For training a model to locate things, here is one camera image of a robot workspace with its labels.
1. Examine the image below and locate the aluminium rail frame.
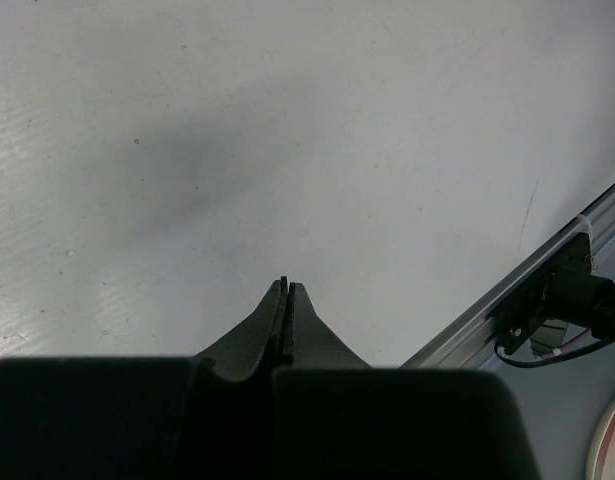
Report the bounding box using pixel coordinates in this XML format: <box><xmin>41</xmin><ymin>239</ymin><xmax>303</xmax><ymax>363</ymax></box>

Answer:
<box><xmin>399</xmin><ymin>174</ymin><xmax>615</xmax><ymax>371</ymax></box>

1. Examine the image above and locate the white red tape roll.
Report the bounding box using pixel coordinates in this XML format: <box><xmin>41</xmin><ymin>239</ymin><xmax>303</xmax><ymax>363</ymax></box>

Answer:
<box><xmin>585</xmin><ymin>399</ymin><xmax>615</xmax><ymax>480</ymax></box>

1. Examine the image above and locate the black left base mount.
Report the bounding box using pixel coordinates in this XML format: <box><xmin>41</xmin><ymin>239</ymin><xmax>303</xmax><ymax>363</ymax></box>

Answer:
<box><xmin>492</xmin><ymin>232</ymin><xmax>615</xmax><ymax>369</ymax></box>

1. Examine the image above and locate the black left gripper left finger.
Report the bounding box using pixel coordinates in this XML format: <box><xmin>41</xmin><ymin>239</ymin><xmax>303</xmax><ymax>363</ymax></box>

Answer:
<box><xmin>0</xmin><ymin>279</ymin><xmax>288</xmax><ymax>479</ymax></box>

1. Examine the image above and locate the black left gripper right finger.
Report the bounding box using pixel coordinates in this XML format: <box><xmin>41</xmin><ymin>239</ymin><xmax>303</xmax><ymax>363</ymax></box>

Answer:
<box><xmin>272</xmin><ymin>283</ymin><xmax>539</xmax><ymax>479</ymax></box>

